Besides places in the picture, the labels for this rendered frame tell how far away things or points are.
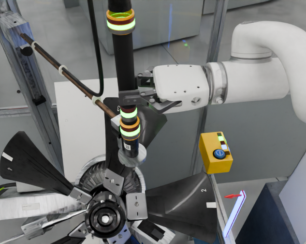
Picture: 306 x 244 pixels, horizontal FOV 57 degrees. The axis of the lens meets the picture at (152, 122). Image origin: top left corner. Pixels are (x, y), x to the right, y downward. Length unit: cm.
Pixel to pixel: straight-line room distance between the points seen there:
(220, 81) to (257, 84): 7
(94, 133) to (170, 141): 80
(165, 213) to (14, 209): 51
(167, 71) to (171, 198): 50
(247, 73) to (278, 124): 142
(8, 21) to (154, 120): 59
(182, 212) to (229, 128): 100
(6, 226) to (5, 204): 133
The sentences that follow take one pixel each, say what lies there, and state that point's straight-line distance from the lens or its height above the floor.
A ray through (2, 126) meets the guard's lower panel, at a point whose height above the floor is 89.
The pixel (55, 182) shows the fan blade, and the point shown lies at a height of 128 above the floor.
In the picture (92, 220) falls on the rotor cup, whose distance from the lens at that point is 89.
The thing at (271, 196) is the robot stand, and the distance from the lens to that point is 134.
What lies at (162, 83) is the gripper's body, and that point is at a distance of 54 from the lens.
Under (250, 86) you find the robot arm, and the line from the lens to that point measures 57.
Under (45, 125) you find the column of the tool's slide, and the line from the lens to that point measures 145.
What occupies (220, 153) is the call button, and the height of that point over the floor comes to 108.
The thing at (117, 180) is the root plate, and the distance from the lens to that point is 89.
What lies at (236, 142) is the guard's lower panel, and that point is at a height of 56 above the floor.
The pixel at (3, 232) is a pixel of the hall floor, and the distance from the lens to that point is 243.
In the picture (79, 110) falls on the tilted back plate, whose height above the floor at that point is 128.
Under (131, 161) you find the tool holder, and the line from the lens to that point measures 68.
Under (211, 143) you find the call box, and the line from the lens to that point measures 124.
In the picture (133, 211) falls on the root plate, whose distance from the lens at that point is 92.
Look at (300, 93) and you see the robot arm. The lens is 48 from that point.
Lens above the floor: 201
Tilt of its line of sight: 46 degrees down
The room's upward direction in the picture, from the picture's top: straight up
